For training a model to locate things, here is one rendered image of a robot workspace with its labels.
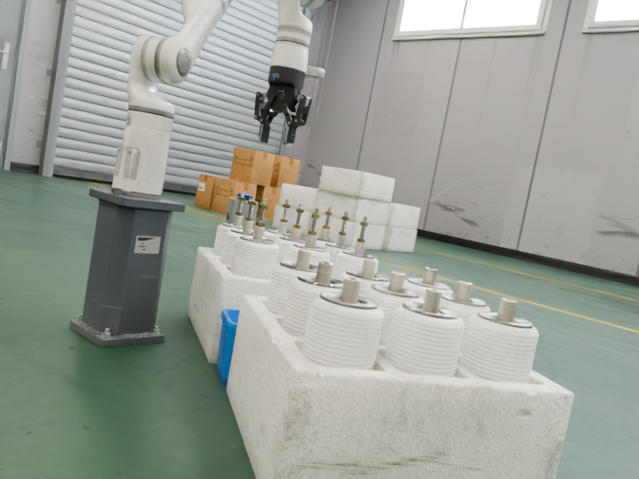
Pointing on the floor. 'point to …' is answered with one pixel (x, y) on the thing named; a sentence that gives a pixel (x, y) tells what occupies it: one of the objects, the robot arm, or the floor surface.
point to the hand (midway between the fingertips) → (276, 138)
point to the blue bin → (226, 343)
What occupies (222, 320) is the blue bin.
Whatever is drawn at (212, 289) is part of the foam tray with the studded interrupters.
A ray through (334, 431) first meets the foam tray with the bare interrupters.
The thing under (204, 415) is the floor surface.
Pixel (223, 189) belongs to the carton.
